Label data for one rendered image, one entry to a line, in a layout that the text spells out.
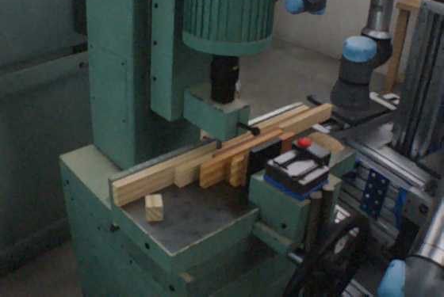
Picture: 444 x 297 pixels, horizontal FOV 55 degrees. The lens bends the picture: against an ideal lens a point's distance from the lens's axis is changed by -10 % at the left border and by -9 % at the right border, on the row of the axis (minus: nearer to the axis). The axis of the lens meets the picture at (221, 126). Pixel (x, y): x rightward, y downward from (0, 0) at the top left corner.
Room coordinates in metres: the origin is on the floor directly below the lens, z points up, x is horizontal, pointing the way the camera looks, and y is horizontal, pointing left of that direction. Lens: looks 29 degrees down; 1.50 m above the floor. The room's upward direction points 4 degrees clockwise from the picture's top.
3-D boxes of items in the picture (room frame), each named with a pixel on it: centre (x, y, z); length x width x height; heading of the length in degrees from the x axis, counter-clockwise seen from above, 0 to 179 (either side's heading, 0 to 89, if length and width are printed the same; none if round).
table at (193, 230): (0.84, -0.10, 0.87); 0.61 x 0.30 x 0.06; 135
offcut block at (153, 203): (0.70, 0.12, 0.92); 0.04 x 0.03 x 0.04; 14
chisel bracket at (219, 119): (0.91, 0.02, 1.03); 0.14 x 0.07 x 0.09; 45
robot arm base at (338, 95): (1.49, -0.45, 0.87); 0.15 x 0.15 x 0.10
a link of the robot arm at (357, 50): (1.49, -0.45, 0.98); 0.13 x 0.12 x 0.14; 141
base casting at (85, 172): (0.98, 0.09, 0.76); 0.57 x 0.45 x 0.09; 45
